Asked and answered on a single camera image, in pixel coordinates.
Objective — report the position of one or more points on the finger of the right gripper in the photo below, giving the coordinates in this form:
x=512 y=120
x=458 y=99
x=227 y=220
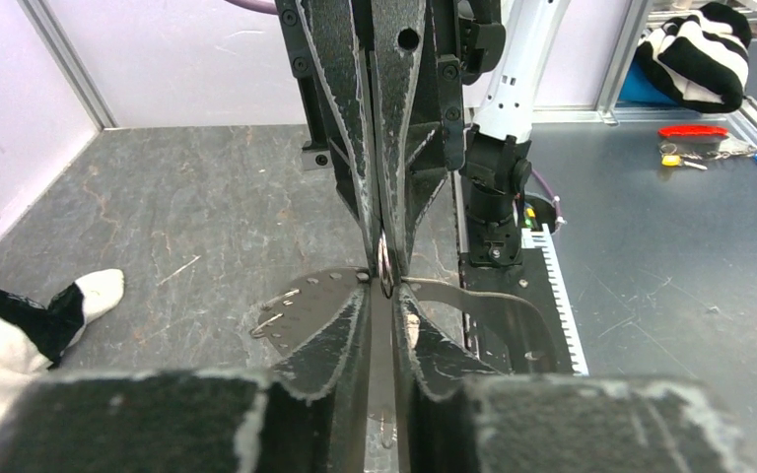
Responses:
x=408 y=121
x=339 y=61

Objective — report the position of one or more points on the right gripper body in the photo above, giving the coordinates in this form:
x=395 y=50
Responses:
x=472 y=39

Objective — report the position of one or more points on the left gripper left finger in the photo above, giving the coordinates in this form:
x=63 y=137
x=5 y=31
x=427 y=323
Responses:
x=307 y=413

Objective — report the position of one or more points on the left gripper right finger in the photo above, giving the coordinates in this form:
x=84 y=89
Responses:
x=456 y=414

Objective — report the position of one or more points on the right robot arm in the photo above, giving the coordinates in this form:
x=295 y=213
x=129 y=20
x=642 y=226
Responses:
x=498 y=109

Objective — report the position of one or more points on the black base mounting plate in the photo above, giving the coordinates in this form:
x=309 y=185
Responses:
x=520 y=330

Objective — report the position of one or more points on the black white striped cloth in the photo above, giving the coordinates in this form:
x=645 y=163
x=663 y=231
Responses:
x=700 y=60

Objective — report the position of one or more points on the black and white checkered pillow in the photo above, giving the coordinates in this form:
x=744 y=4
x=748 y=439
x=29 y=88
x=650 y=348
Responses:
x=34 y=337

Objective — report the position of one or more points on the white slotted cable duct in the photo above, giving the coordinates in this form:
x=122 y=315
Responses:
x=564 y=300

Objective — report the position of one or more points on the red handled tool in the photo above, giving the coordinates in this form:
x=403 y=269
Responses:
x=693 y=132

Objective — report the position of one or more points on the aluminium frame rail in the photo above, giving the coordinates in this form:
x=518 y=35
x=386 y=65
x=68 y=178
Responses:
x=590 y=59

